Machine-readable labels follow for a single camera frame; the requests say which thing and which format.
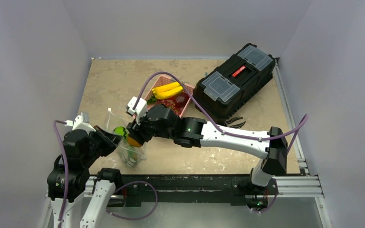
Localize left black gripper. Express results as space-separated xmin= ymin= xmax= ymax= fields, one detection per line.
xmin=81 ymin=124 xmax=123 ymax=165

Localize green striped melon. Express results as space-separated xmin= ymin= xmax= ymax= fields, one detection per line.
xmin=113 ymin=126 xmax=128 ymax=139

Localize yellow lemon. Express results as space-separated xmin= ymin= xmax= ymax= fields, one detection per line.
xmin=127 ymin=136 xmax=142 ymax=148

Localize clear zip top bag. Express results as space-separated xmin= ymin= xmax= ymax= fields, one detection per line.
xmin=104 ymin=108 xmax=147 ymax=166

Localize green bell pepper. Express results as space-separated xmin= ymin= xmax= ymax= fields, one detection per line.
xmin=124 ymin=150 xmax=139 ymax=167

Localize yellow banana bunch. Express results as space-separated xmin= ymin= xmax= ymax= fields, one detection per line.
xmin=152 ymin=82 xmax=183 ymax=100

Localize pink plastic basket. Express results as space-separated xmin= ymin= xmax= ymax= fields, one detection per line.
xmin=144 ymin=74 xmax=195 ymax=117

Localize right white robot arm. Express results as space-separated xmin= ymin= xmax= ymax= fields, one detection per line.
xmin=126 ymin=104 xmax=288 ymax=193

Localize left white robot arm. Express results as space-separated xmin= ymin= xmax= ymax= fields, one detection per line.
xmin=47 ymin=126 xmax=123 ymax=228

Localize green leafy vegetable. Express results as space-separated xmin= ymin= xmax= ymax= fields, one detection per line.
xmin=147 ymin=95 xmax=157 ymax=105

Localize black pliers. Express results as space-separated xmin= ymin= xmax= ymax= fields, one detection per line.
xmin=223 ymin=116 xmax=246 ymax=129

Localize black plastic toolbox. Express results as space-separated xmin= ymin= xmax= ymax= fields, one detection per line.
xmin=193 ymin=43 xmax=276 ymax=124

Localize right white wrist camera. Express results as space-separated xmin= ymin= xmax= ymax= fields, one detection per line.
xmin=126 ymin=96 xmax=148 ymax=118

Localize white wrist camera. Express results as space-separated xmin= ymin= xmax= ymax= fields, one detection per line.
xmin=65 ymin=112 xmax=96 ymax=133
xmin=126 ymin=96 xmax=148 ymax=118

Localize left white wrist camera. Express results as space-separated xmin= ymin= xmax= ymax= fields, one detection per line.
xmin=65 ymin=112 xmax=96 ymax=133

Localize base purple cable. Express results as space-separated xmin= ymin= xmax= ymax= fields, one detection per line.
xmin=105 ymin=180 xmax=159 ymax=221

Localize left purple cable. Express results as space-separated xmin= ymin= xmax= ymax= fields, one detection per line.
xmin=52 ymin=120 xmax=73 ymax=228

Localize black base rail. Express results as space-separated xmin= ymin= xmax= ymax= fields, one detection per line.
xmin=108 ymin=174 xmax=277 ymax=209

